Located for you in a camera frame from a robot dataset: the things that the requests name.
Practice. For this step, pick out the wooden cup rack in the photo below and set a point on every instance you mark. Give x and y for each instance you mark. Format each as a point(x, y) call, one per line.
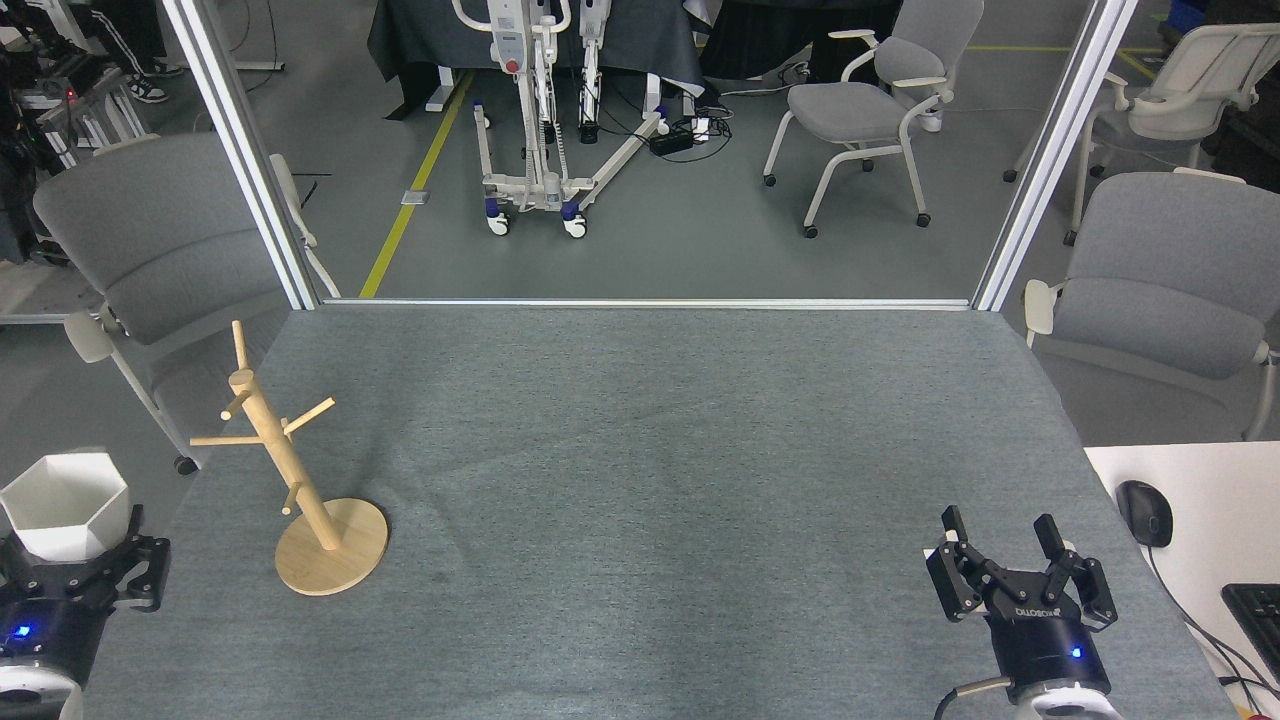
point(325, 545)

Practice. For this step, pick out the black power strip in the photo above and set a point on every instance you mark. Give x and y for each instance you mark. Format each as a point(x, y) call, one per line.
point(672, 140)

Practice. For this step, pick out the black cloth covered table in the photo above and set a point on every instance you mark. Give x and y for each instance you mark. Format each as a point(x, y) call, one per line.
point(620, 30)

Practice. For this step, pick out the white chair with slatted back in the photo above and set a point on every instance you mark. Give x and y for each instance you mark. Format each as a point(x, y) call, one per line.
point(1170, 95)

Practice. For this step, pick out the silver frame post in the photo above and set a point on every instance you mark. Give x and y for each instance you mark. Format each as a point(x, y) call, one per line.
point(1050, 150)
point(240, 150)

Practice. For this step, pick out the silver frame crossbar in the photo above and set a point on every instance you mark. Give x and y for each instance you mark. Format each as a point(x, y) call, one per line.
point(650, 303)

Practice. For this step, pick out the black keyboard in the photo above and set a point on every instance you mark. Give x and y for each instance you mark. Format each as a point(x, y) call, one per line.
point(1258, 620)

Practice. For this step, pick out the person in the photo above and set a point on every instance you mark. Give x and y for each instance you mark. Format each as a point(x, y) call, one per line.
point(135, 45)

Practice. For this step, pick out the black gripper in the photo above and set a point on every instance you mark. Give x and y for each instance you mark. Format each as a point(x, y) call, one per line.
point(45, 620)
point(1045, 640)

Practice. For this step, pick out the black computer mouse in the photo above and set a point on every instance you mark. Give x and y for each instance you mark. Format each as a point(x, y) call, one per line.
point(1145, 512)

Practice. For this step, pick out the metal equipment cart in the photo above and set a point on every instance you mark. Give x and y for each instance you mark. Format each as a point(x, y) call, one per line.
point(60, 105)

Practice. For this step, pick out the white stand on wheels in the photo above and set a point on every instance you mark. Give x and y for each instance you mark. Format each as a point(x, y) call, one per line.
point(540, 110)

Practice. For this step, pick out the white hexagonal cup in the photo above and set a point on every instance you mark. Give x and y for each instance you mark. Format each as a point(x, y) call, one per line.
point(65, 505)

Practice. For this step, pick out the grey chair with white frame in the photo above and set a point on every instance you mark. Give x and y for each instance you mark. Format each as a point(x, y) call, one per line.
point(880, 95)
point(165, 250)
point(1170, 290)

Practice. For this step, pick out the white desk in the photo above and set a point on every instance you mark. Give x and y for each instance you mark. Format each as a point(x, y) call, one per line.
point(1200, 560)

